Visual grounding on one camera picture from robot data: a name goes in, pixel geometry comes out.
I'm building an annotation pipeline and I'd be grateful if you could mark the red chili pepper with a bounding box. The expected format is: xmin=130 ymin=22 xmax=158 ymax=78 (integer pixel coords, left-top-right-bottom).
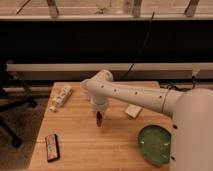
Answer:
xmin=96 ymin=112 xmax=103 ymax=127

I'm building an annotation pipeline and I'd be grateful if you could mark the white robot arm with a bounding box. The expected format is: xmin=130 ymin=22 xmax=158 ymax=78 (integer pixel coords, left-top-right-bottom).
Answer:
xmin=80 ymin=70 xmax=213 ymax=171

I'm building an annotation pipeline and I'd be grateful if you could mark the white sponge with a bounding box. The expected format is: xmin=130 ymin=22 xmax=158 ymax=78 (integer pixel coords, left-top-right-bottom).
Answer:
xmin=125 ymin=104 xmax=142 ymax=119

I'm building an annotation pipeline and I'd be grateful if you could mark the white tube package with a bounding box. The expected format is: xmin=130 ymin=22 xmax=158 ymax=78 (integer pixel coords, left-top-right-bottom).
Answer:
xmin=49 ymin=85 xmax=72 ymax=112

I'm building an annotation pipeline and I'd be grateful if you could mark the white baseboard heater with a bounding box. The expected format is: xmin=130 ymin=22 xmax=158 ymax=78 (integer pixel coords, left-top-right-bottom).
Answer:
xmin=7 ymin=62 xmax=213 ymax=81

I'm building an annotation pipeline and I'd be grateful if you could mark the dark candy bar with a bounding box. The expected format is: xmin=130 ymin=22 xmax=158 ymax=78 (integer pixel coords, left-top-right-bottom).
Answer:
xmin=45 ymin=134 xmax=60 ymax=162

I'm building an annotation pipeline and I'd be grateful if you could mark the green plate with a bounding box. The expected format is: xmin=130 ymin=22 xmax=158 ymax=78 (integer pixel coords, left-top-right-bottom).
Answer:
xmin=137 ymin=125 xmax=171 ymax=166

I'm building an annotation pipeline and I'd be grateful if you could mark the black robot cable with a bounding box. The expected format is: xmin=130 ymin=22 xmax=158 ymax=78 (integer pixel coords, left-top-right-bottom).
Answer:
xmin=159 ymin=74 xmax=198 ymax=91

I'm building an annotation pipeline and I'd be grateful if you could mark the black hanging cable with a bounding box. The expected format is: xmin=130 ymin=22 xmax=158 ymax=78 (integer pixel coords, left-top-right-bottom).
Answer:
xmin=118 ymin=11 xmax=156 ymax=82

